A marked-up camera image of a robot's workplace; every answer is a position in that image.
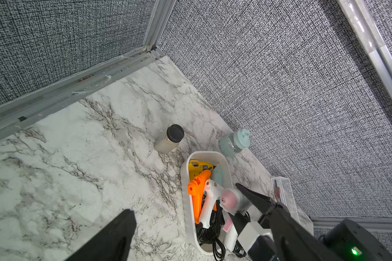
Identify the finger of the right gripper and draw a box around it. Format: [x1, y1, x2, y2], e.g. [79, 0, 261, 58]
[235, 183, 276, 214]

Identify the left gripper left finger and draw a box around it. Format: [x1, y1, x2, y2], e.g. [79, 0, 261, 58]
[67, 209, 137, 261]

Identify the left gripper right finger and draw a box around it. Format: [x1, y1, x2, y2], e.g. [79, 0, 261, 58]
[269, 207, 341, 261]

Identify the white pink glue gun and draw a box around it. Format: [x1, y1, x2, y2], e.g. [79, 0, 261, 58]
[220, 188, 252, 252]

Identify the white orange glue gun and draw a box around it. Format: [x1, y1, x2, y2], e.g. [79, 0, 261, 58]
[199, 179, 223, 229]

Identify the mint green glue gun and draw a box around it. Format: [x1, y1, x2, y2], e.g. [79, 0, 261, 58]
[210, 165, 224, 187]

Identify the white storage box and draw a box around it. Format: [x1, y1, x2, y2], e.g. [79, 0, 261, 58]
[180, 151, 234, 256]

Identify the yellow glue gun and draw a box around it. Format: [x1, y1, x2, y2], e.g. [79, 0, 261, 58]
[188, 160, 214, 180]

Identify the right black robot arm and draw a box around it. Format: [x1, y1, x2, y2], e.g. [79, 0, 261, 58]
[231, 183, 392, 261]

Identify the clear plastic organizer tray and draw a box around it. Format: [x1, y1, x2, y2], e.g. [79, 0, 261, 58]
[271, 177, 314, 236]

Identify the mint green bottle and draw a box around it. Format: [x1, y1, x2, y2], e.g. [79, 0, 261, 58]
[220, 129, 250, 157]

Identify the small jar black lid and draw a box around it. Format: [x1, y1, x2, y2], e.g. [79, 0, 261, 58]
[154, 124, 185, 154]

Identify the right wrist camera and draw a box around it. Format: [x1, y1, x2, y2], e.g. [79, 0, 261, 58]
[237, 222, 279, 261]

